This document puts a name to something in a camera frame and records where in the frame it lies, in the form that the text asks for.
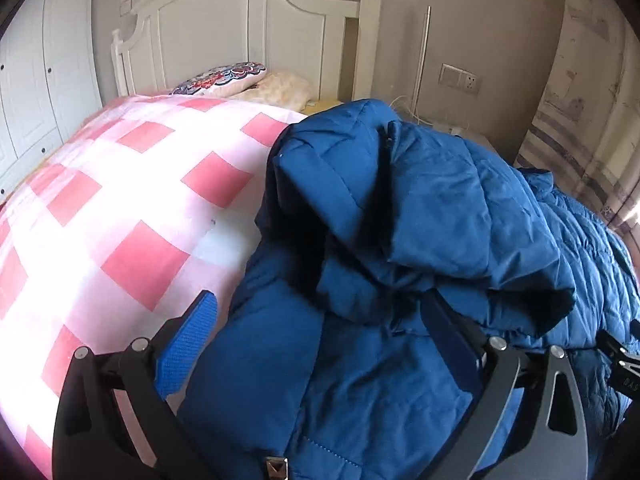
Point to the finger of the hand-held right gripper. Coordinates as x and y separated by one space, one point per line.
620 360

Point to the yellow bed sheet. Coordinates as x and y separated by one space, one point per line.
322 105

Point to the wall socket panel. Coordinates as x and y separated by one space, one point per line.
459 79

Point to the white wardrobe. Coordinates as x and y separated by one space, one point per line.
45 70

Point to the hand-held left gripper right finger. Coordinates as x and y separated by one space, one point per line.
442 332

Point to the white bed headboard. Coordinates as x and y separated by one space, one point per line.
210 20

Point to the cream fluffy pillow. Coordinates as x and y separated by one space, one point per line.
285 87

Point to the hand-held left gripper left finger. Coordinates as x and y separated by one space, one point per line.
187 341

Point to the pink checked blanket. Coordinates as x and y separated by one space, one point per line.
125 210

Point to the striped curtain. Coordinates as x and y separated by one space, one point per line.
590 110

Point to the patterned pillow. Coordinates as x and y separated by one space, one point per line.
220 77

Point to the metal pole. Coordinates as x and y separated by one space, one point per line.
421 60

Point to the blue padded jacket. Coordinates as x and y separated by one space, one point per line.
400 185

